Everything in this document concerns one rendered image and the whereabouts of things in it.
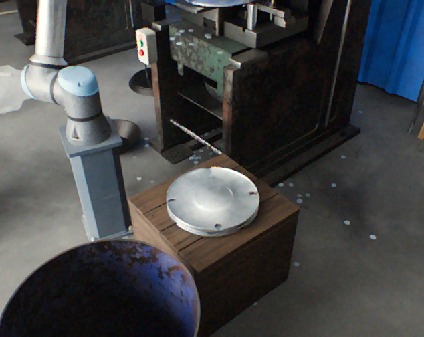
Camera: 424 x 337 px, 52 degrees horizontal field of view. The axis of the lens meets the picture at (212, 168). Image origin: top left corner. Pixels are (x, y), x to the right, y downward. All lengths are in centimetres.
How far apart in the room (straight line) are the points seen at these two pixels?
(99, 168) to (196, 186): 37
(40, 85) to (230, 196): 71
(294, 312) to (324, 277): 20
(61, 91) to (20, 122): 121
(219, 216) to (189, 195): 13
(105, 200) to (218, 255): 58
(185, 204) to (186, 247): 15
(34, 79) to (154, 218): 60
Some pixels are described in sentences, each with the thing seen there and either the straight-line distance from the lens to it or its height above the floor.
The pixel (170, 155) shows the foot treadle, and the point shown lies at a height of 15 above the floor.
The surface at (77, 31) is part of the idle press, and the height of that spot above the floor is 20.
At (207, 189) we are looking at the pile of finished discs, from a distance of 137.
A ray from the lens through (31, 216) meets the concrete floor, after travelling 199.
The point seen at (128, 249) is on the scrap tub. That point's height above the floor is 45.
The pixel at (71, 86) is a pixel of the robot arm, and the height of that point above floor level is 66.
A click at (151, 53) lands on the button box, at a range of 190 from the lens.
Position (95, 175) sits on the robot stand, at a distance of 157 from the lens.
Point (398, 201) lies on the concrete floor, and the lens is 207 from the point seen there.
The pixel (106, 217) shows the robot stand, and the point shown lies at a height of 12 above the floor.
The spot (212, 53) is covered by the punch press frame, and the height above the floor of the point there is 61.
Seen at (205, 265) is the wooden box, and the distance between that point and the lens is 121.
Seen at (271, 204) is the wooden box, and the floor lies 35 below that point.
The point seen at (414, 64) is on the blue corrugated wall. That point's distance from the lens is 279.
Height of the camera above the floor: 128
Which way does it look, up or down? 38 degrees down
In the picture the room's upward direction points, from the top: straight up
